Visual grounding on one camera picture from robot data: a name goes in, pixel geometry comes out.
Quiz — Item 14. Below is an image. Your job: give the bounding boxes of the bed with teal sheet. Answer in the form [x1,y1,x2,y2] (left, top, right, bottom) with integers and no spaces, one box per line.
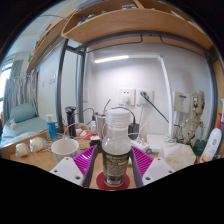
[0,103,51,148]

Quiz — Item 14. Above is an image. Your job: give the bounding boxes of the grey metal frame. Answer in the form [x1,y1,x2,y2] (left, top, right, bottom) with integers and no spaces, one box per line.
[54,31,219,134]

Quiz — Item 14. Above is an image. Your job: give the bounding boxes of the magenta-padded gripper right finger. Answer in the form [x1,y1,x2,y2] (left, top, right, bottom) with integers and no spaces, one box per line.
[129,146,176,188]

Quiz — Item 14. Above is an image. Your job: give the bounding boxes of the long wooden overhead bunk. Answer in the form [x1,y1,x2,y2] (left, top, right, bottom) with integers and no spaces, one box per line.
[25,16,73,74]

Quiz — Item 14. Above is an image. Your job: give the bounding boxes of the round cream wrapped bun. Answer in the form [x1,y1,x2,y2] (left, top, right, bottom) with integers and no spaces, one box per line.
[29,137,46,153]
[14,142,31,158]

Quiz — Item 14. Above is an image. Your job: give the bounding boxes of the white tissue pack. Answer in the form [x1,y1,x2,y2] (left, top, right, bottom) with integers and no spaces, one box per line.
[159,142,198,171]

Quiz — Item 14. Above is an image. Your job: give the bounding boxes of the white desk lamp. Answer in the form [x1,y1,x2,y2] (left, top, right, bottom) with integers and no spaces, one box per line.
[94,53,177,153]

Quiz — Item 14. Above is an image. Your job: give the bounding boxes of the small black jar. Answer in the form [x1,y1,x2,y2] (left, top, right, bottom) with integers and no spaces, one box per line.
[89,135,103,148]

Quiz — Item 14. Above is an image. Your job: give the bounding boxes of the blue and cream patterned mug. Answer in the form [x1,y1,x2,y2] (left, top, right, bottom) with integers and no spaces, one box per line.
[50,137,80,163]

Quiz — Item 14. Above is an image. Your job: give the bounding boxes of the black power cable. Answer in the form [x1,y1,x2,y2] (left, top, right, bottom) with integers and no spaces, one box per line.
[140,91,171,124]

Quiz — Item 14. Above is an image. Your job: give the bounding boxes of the white power strip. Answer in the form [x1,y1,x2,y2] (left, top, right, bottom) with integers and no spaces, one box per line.
[130,138,152,154]

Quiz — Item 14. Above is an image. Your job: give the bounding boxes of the small white plush toy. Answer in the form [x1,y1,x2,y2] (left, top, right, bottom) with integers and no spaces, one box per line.
[9,118,18,130]

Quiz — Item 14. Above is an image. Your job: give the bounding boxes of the black charger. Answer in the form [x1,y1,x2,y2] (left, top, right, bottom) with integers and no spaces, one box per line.
[128,122,140,140]

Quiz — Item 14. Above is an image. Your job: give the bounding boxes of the white bottle with red pump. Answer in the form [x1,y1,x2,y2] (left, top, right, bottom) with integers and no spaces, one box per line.
[199,116,224,164]

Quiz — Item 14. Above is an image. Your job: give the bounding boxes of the black electric shaver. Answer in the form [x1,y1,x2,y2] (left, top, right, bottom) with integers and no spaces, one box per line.
[64,105,78,138]

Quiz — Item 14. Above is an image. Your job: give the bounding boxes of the steel cup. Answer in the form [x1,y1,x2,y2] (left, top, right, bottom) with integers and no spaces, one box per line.
[94,112,108,134]

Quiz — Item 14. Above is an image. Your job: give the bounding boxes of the blue tube with white cap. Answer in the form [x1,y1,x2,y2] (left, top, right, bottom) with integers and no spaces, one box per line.
[45,114,58,140]

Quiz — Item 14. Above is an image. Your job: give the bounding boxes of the brown tree creature figurine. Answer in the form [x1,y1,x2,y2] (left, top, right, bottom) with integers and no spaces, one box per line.
[176,90,206,148]

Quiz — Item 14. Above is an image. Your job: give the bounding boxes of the white wall socket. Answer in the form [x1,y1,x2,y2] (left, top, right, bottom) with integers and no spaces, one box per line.
[118,87,137,107]
[136,88,155,107]

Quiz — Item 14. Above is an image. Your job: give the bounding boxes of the white wall box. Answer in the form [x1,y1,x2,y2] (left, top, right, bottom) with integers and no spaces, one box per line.
[172,91,191,114]

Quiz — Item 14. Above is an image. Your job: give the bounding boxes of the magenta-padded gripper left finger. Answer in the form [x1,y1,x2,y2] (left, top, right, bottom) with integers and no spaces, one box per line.
[49,144,103,188]

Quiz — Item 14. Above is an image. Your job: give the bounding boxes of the grey striped curtain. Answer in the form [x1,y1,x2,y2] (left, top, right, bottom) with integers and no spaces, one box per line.
[2,59,38,116]

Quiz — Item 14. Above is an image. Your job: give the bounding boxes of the teal pillow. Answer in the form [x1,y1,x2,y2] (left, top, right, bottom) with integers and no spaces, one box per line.
[8,103,38,124]

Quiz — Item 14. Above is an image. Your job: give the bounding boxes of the flat round red coaster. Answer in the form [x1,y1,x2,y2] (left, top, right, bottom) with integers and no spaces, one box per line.
[95,171,131,192]

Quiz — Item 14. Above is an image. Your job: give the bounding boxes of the wooden shelf unit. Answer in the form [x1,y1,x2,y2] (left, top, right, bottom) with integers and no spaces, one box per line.
[60,0,214,56]

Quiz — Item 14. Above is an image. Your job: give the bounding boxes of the clear bottle with dark label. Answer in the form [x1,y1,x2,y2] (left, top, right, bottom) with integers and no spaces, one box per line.
[101,108,132,188]

